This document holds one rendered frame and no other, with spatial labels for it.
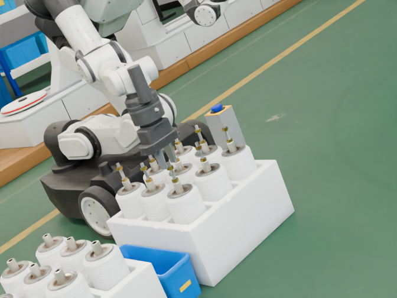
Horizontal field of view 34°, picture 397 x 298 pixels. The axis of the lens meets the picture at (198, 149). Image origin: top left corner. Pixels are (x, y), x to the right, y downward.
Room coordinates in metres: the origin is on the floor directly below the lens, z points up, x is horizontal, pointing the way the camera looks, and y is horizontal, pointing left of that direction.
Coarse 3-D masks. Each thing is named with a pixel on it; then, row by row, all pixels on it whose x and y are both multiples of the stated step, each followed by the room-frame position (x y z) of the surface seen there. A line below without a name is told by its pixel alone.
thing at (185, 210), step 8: (192, 184) 1.70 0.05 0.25; (192, 192) 1.65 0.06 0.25; (168, 200) 1.66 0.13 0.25; (176, 200) 1.64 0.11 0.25; (184, 200) 1.63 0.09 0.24; (192, 200) 1.64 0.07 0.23; (200, 200) 1.66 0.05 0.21; (168, 208) 1.68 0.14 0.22; (176, 208) 1.64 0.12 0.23; (184, 208) 1.63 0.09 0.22; (192, 208) 1.64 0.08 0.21; (200, 208) 1.65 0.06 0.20; (176, 216) 1.65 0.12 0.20; (184, 216) 1.64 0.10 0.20; (192, 216) 1.63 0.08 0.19; (184, 224) 1.64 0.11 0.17
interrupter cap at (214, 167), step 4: (212, 164) 1.78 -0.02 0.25; (216, 164) 1.77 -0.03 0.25; (200, 168) 1.79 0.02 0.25; (212, 168) 1.76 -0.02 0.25; (216, 168) 1.74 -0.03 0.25; (196, 172) 1.77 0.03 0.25; (200, 172) 1.76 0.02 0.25; (204, 172) 1.75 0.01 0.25; (208, 172) 1.73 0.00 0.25; (212, 172) 1.72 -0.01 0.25; (196, 176) 1.75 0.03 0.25; (200, 176) 1.73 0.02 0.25
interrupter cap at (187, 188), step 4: (184, 184) 1.71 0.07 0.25; (188, 184) 1.70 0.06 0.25; (184, 188) 1.69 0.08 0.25; (188, 188) 1.67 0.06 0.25; (192, 188) 1.67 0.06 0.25; (168, 192) 1.70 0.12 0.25; (172, 192) 1.69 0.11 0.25; (184, 192) 1.66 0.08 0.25; (188, 192) 1.65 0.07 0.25; (168, 196) 1.67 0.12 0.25; (172, 196) 1.66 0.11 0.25; (176, 196) 1.65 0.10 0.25; (180, 196) 1.64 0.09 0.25
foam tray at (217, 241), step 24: (264, 168) 1.79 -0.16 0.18; (240, 192) 1.71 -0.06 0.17; (264, 192) 1.76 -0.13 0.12; (120, 216) 1.88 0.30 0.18; (144, 216) 1.79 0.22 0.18; (216, 216) 1.64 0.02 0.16; (240, 216) 1.69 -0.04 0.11; (264, 216) 1.74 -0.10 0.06; (288, 216) 1.80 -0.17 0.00; (120, 240) 1.85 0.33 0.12; (144, 240) 1.75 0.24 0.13; (168, 240) 1.66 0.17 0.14; (192, 240) 1.58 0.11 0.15; (216, 240) 1.62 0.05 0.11; (240, 240) 1.67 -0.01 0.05; (192, 264) 1.61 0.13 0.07; (216, 264) 1.60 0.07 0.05
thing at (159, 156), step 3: (156, 153) 1.66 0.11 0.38; (159, 153) 1.66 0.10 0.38; (162, 153) 1.66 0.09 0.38; (156, 156) 1.67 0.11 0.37; (159, 156) 1.66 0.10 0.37; (162, 156) 1.66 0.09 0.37; (156, 159) 1.68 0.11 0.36; (159, 159) 1.67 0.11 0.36; (162, 159) 1.66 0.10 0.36; (159, 162) 1.67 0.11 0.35; (162, 162) 1.66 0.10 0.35; (165, 162) 1.66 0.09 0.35; (159, 165) 1.68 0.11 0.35; (162, 165) 1.66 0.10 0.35; (165, 165) 1.66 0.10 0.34; (162, 168) 1.67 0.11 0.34; (165, 168) 1.66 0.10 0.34
